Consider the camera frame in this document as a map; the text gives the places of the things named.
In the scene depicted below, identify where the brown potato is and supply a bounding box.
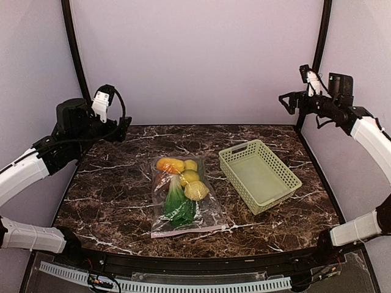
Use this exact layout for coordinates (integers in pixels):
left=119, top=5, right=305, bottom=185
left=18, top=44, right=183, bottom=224
left=155, top=172, right=172, bottom=189

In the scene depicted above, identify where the green white bok choy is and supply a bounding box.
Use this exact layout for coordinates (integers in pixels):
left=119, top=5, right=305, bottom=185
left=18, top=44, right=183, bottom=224
left=164, top=176, right=196, bottom=226

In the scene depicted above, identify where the beige walnut-like food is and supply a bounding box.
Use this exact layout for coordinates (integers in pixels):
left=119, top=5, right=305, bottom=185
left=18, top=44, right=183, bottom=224
left=184, top=181, right=210, bottom=201

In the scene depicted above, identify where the white slotted cable duct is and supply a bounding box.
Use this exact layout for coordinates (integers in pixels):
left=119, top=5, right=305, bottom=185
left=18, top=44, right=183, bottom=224
left=38, top=261, right=292, bottom=292

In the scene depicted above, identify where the black frame post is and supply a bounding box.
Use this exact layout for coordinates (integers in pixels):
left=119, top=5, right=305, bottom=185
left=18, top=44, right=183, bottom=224
left=60, top=0, right=92, bottom=104
left=296, top=0, right=333, bottom=129

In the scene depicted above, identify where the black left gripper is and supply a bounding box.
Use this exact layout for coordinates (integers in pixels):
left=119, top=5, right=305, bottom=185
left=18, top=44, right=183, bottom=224
left=73, top=115, right=132, bottom=154

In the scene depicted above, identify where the clear zip top bag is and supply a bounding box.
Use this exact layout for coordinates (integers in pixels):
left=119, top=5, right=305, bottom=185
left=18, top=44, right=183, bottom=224
left=150, top=156, right=229, bottom=239

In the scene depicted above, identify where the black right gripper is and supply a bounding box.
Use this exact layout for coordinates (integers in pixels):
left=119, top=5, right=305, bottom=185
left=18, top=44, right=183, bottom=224
left=279, top=90, right=338, bottom=118

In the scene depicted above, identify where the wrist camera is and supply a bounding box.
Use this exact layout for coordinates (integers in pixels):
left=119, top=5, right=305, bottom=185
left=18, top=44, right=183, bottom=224
left=299, top=63, right=354, bottom=107
left=51, top=84, right=127, bottom=142

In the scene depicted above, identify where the green perforated plastic basket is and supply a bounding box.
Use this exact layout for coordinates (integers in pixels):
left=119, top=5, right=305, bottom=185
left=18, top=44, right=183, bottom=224
left=219, top=140, right=302, bottom=215

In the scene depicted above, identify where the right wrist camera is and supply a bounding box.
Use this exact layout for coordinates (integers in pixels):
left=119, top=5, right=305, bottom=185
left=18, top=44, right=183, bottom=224
left=299, top=63, right=354, bottom=107

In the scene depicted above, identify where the yellow lemon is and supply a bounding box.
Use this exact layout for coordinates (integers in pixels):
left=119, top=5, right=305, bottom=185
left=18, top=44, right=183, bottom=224
left=180, top=170, right=200, bottom=187

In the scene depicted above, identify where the green pepper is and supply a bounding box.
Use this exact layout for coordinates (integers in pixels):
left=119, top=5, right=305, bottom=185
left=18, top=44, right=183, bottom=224
left=184, top=159, right=198, bottom=172

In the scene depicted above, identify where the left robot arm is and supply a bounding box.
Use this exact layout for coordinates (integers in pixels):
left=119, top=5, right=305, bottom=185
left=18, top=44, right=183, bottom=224
left=1, top=117, right=131, bottom=266

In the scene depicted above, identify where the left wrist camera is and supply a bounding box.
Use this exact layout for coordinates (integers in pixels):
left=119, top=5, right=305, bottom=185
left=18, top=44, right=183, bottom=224
left=51, top=84, right=127, bottom=142

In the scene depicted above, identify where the black front rail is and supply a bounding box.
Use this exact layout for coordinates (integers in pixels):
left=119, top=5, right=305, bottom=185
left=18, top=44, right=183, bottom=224
left=27, top=234, right=367, bottom=284

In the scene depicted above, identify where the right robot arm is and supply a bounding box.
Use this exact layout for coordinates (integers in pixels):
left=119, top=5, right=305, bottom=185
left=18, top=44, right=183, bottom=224
left=279, top=92, right=390, bottom=265

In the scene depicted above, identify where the black frame post right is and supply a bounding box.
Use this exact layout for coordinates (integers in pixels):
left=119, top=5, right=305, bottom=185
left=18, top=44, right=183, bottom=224
left=296, top=0, right=333, bottom=129

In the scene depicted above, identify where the orange yellow mango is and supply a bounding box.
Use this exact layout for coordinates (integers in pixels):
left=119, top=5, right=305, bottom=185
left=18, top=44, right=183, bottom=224
left=156, top=157, right=185, bottom=175

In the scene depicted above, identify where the black frame post left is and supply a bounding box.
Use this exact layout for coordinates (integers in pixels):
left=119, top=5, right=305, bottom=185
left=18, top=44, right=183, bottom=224
left=60, top=0, right=92, bottom=104

